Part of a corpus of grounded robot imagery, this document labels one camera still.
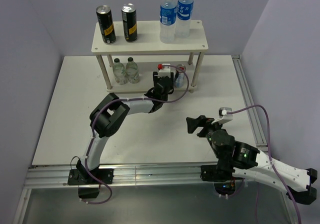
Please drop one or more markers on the clear green-label bottle left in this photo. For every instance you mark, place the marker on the clear green-label bottle left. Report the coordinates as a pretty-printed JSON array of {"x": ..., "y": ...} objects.
[{"x": 119, "y": 72}]

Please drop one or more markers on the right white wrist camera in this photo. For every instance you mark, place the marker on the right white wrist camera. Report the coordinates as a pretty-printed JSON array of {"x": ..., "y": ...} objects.
[{"x": 225, "y": 116}]

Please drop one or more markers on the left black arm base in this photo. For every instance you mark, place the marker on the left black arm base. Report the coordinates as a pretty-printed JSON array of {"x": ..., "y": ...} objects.
[{"x": 89, "y": 188}]

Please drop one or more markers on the aluminium rail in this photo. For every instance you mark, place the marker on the aluminium rail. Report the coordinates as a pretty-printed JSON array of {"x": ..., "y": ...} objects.
[
  {"x": 151, "y": 174},
  {"x": 255, "y": 123}
]

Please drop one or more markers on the clear green-label bottle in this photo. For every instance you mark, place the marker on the clear green-label bottle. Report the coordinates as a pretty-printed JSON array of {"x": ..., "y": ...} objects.
[
  {"x": 119, "y": 72},
  {"x": 132, "y": 71}
]

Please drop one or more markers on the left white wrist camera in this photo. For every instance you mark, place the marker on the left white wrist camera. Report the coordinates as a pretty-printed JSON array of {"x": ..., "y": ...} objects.
[{"x": 165, "y": 69}]

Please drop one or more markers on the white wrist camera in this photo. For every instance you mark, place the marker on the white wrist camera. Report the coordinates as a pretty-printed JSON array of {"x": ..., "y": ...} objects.
[
  {"x": 225, "y": 116},
  {"x": 165, "y": 69}
]

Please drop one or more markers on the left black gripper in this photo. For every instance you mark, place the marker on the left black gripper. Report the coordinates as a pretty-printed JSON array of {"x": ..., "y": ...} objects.
[{"x": 155, "y": 75}]

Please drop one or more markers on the beige two-tier wooden shelf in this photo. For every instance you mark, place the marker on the beige two-tier wooden shelf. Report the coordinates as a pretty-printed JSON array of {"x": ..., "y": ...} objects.
[{"x": 148, "y": 52}]

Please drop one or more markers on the aluminium front rail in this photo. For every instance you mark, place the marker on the aluminium front rail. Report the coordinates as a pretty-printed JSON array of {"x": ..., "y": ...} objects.
[{"x": 151, "y": 174}]

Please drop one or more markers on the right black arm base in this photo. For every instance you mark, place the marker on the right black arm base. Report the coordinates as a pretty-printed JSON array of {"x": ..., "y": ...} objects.
[{"x": 223, "y": 182}]

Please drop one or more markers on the black yellow-label can front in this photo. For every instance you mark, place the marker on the black yellow-label can front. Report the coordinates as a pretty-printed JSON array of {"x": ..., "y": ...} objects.
[{"x": 129, "y": 20}]

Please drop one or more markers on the silver red-tab slim can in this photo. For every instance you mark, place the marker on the silver red-tab slim can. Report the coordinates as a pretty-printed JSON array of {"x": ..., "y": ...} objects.
[{"x": 179, "y": 76}]

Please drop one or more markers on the blue-label water bottle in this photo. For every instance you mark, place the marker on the blue-label water bottle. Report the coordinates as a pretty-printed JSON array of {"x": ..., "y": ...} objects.
[
  {"x": 183, "y": 18},
  {"x": 167, "y": 17}
]

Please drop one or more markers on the black yellow-label can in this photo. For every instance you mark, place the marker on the black yellow-label can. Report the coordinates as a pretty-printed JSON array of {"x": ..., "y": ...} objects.
[
  {"x": 129, "y": 20},
  {"x": 106, "y": 24}
]

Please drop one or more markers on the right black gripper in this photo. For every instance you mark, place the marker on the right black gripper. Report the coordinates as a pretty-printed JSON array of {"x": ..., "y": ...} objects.
[{"x": 200, "y": 121}]

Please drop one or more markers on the clear green-label bottle right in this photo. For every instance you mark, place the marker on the clear green-label bottle right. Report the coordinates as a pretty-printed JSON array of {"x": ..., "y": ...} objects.
[{"x": 132, "y": 71}]

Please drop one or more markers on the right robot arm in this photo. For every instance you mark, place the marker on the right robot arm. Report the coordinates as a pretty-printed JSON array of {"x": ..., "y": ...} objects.
[{"x": 237, "y": 159}]

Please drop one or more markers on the aluminium right side rail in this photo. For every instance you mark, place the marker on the aluminium right side rail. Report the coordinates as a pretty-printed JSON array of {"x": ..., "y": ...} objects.
[{"x": 255, "y": 123}]

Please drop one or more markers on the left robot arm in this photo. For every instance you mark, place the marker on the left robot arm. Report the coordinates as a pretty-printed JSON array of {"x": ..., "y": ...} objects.
[{"x": 107, "y": 118}]

